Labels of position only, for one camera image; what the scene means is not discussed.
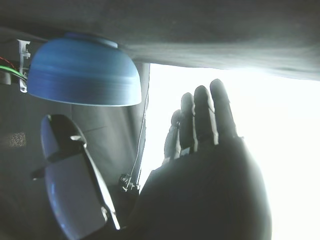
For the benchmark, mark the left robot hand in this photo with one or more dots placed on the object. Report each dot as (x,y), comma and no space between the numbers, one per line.
(205,195)

